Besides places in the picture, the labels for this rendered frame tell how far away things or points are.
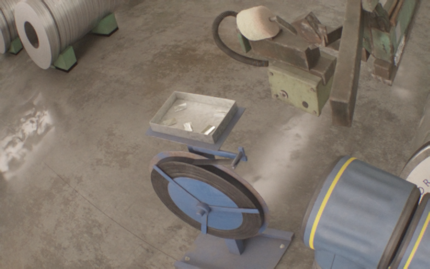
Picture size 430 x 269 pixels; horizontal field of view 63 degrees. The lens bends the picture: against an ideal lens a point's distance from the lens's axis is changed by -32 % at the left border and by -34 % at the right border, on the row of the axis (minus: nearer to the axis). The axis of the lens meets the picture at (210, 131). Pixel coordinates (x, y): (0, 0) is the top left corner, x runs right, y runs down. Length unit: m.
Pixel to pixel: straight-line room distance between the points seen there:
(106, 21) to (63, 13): 0.87
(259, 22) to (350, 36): 0.47
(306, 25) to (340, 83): 0.51
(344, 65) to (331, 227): 0.37
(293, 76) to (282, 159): 2.01
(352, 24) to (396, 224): 0.56
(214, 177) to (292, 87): 0.82
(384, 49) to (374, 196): 0.68
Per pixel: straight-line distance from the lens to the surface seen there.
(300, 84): 1.41
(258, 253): 2.88
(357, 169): 0.62
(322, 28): 0.97
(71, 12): 5.18
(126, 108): 4.26
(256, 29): 1.36
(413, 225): 0.57
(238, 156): 2.03
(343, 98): 0.79
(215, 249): 2.97
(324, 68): 1.42
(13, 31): 7.30
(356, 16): 1.03
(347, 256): 0.61
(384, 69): 1.20
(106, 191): 3.62
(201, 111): 2.30
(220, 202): 2.29
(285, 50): 1.40
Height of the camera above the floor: 2.42
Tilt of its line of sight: 40 degrees down
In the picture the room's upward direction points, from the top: 18 degrees counter-clockwise
